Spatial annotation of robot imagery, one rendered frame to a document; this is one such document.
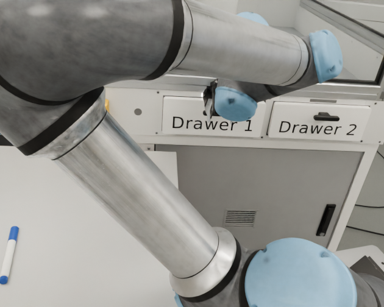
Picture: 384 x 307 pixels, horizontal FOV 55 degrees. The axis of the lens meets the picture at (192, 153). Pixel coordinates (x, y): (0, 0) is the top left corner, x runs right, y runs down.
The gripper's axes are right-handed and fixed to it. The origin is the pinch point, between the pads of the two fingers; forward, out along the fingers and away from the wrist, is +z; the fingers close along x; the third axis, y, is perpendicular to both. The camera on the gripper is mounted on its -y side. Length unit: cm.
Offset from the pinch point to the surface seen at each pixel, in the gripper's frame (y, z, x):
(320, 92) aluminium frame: -7.2, -0.5, 30.0
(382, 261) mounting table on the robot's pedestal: 40, -9, 33
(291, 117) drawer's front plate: -1.7, 4.8, 22.7
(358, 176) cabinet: 9, 24, 51
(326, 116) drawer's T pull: -0.3, 0.8, 31.1
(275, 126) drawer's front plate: 0.0, 7.2, 18.6
